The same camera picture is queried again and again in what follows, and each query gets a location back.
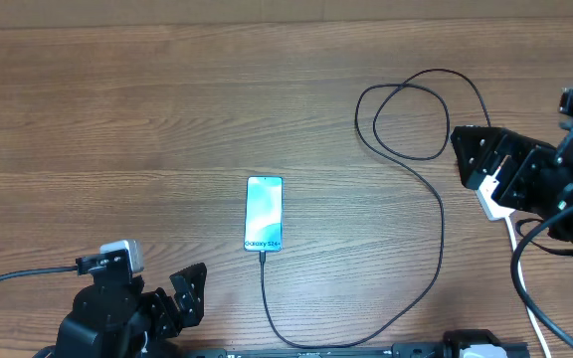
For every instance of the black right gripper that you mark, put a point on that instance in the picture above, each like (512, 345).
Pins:
(488, 149)

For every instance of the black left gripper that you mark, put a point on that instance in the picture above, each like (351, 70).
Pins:
(189, 301)

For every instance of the Samsung Galaxy smartphone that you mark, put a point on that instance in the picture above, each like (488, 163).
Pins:
(264, 214)

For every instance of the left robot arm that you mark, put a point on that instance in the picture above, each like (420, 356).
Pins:
(116, 318)

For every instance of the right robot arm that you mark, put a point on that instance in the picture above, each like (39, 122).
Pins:
(563, 231)

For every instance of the white power strip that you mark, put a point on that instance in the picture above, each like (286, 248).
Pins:
(493, 211)

